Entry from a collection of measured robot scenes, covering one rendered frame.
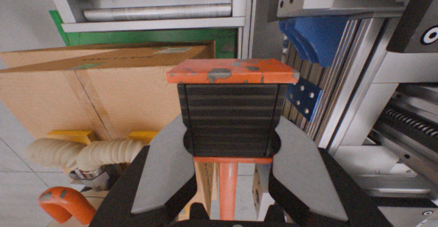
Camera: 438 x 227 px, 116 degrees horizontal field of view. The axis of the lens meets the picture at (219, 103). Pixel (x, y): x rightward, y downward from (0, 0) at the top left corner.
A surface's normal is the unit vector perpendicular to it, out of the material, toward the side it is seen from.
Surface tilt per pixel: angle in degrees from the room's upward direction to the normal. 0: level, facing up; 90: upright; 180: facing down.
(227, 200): 1
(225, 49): 0
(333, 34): 0
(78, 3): 90
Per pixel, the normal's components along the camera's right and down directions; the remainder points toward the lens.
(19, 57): -0.04, 0.46
